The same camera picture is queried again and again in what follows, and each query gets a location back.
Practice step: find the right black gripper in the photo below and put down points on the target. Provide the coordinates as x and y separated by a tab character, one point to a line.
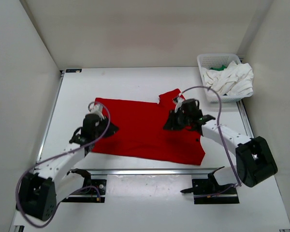
171	124

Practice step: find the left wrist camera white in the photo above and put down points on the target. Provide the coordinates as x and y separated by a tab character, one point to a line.
96	108

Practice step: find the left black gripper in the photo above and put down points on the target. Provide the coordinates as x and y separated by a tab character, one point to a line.
112	129

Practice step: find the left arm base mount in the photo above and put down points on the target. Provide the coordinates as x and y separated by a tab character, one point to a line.
92	190

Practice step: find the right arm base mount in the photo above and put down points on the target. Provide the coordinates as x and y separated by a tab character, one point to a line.
209	191

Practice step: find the white plastic basket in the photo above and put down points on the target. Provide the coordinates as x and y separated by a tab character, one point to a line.
216	60

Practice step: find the dark label sticker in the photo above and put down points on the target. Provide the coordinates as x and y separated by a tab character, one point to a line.
73	70

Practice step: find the aluminium rail front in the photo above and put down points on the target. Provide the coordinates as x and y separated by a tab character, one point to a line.
181	171

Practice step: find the white t-shirt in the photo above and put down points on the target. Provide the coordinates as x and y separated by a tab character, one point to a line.
234	80

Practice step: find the red t-shirt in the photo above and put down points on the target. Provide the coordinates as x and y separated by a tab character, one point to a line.
141	132

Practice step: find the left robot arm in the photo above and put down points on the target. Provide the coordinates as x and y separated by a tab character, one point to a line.
39	193

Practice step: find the green garment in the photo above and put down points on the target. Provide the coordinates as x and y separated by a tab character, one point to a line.
221	68

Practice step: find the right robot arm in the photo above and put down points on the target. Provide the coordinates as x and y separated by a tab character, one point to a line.
254	160

